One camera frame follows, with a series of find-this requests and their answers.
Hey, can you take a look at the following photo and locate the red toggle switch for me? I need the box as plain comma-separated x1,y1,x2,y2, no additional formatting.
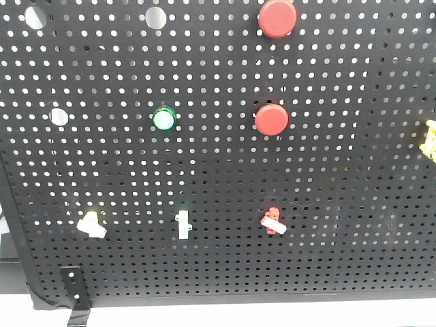
260,207,287,235

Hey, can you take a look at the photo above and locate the green round push button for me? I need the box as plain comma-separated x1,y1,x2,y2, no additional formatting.
152,106,177,131

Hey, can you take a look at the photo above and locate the yellow toggle switch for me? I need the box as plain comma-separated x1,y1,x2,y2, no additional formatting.
76,211,107,238

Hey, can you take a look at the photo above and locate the black perforated pegboard panel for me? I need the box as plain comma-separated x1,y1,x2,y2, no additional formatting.
1,1,435,309

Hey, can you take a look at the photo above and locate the left black clamp bracket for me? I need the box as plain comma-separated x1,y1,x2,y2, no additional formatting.
61,266,91,327

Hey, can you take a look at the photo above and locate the green white toggle switch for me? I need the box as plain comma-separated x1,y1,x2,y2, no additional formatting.
175,210,193,240

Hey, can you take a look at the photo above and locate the upper red round push button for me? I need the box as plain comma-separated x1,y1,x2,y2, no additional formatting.
258,0,297,38

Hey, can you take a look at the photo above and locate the red round push button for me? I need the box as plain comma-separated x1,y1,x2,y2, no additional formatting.
258,0,297,38
254,104,289,136

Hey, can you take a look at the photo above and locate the yellow knob handle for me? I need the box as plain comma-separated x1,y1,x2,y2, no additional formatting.
419,120,436,162

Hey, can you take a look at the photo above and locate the lower red round push button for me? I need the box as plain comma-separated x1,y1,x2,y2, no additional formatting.
254,104,289,136

